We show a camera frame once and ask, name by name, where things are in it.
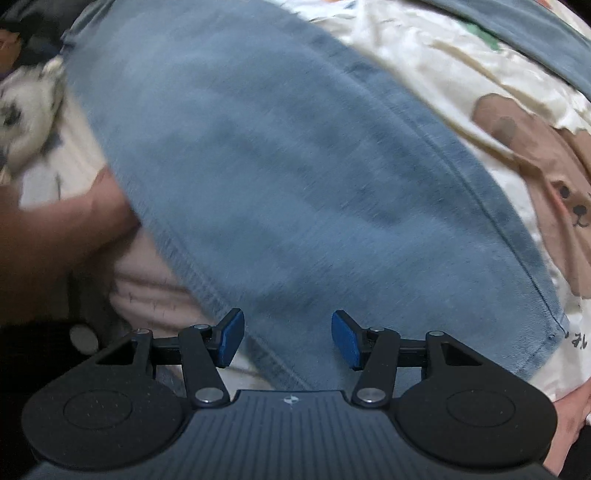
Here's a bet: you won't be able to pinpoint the person's leg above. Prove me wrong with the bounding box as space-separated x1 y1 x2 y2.
545 378 591 478

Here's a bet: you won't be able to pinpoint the person's left forearm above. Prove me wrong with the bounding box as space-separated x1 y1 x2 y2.
0 168 141 319

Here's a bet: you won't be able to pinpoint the cream bear print bedsheet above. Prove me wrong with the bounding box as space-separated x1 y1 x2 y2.
268 0 591 402

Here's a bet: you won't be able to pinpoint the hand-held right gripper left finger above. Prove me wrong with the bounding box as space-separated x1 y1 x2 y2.
95 308 245 409

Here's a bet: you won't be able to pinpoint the white black spotted fluffy cloth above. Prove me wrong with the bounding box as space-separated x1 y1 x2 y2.
0 58 68 174

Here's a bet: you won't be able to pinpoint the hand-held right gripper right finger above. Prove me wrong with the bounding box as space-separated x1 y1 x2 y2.
331 310 483 409

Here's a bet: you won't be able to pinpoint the blue denim jeans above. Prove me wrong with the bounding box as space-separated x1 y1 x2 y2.
62 0 591 393

